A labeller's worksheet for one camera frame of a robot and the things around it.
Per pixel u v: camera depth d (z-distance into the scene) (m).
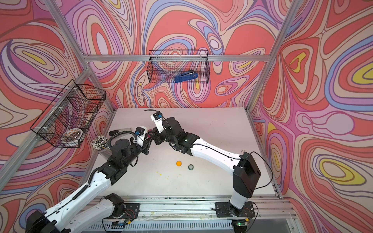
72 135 0.71
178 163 0.89
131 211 0.73
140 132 0.62
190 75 0.89
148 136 0.71
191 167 0.88
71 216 0.43
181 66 0.96
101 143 0.78
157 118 0.63
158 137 0.65
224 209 0.73
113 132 1.01
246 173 0.43
